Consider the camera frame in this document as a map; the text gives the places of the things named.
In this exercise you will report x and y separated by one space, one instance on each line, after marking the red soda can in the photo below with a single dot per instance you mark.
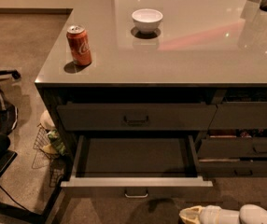
77 38

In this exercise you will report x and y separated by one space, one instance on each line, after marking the wire basket with items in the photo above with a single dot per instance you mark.
49 150

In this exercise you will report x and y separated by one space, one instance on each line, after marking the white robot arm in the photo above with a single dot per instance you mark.
251 214

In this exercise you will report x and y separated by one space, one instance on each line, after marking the dark cabinet frame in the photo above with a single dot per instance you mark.
145 94

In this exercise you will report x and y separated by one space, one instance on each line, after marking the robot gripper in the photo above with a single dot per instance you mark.
212 216

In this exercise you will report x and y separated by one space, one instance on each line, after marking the white ceramic bowl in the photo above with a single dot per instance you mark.
147 20

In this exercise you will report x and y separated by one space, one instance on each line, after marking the black stand frame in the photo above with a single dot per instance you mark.
29 183

